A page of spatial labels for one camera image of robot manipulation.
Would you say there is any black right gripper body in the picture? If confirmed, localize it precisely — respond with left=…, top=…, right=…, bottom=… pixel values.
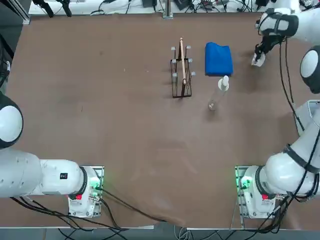
left=261, top=34, right=286, bottom=50

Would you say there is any white used tissue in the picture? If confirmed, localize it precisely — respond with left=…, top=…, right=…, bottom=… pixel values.
left=250, top=51, right=267, bottom=68

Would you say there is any folded blue cloth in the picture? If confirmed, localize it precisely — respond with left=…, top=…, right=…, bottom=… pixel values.
left=204, top=41, right=235, bottom=77

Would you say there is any clear bottle with white cap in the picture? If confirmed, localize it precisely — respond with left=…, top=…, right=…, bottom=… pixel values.
left=207, top=75, right=231, bottom=112

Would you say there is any black tripod leg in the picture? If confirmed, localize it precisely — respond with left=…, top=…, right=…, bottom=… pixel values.
left=55, top=0, right=73, bottom=17
left=31, top=0, right=55, bottom=18

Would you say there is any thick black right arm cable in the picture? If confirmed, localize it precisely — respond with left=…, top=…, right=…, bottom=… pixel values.
left=278, top=37, right=307, bottom=133

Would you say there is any black wire rack wooden handle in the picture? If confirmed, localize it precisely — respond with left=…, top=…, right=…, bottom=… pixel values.
left=170, top=36, right=197, bottom=99

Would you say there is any aluminium post with white bracket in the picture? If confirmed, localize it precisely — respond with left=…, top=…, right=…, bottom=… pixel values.
left=162, top=0, right=175, bottom=19

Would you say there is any dark cable across table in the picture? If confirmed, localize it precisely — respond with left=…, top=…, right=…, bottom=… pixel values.
left=99, top=187, right=187, bottom=229

